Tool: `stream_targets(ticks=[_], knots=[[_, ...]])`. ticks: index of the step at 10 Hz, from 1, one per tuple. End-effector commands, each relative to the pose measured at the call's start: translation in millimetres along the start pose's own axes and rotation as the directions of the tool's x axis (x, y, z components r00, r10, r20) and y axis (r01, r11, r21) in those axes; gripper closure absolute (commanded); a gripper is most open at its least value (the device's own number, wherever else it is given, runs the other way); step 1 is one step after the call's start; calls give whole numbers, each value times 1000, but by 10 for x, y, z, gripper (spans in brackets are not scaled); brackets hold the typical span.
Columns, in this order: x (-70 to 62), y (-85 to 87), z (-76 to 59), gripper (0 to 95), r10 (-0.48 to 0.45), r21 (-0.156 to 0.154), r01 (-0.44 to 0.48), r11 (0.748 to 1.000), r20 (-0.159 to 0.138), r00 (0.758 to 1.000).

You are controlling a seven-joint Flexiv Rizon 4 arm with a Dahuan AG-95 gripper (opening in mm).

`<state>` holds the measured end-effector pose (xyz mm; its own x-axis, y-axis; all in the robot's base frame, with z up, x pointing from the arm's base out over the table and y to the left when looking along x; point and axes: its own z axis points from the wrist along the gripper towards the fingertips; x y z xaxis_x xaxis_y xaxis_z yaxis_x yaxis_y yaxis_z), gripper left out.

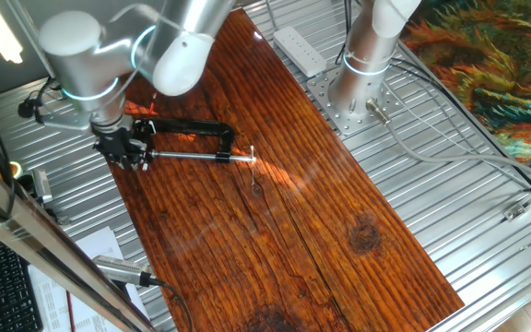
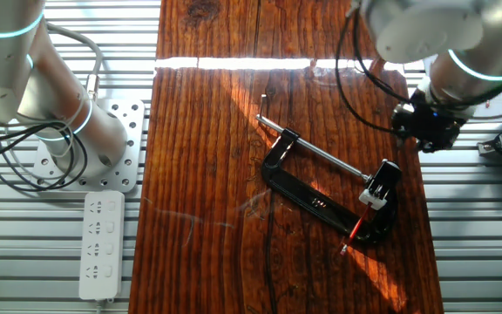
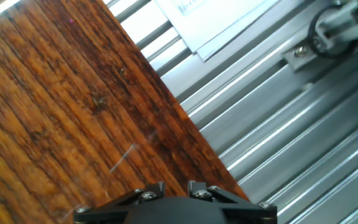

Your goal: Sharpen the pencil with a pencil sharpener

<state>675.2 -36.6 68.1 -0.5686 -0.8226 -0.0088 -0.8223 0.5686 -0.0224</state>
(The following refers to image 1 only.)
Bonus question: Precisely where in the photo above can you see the silver camera with black cable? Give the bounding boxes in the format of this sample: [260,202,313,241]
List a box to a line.
[91,254,194,332]

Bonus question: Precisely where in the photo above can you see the aluminium frame beam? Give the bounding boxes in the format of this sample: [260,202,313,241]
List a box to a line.
[0,146,157,332]

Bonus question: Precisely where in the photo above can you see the black C-clamp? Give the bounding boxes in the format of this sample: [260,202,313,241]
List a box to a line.
[131,116,258,186]

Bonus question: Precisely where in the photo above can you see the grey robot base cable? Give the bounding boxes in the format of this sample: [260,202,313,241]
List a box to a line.
[365,97,531,184]

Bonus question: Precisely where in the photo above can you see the black white pencil sharpener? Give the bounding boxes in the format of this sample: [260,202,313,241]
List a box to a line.
[131,118,158,172]

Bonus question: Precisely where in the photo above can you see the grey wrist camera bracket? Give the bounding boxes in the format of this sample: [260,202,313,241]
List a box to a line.
[38,109,95,134]

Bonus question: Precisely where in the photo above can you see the brown wooden board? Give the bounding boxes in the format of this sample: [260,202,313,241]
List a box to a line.
[106,7,466,332]

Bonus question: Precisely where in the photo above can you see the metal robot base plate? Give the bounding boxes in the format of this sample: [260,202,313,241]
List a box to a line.
[305,65,406,136]

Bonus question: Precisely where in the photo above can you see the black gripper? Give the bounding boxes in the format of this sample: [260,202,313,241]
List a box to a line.
[91,125,152,172]

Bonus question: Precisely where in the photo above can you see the colourful painted cloth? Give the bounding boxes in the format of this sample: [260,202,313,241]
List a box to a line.
[400,0,531,163]

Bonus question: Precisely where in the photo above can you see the white power strip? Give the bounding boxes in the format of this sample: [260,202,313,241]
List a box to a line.
[271,25,328,79]

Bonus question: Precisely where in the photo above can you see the black keyboard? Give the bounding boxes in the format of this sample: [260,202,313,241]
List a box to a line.
[0,219,44,332]

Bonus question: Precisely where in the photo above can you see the printed paper sheets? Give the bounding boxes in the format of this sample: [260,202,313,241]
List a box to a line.
[27,225,149,332]

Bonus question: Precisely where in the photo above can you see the small silver camera on mount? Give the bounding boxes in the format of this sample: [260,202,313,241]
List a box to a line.
[31,168,71,226]

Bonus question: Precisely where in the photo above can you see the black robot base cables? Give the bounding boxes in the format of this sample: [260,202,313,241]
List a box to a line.
[335,0,354,67]

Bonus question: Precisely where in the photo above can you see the red pen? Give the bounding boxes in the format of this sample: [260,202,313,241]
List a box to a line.
[65,290,77,332]

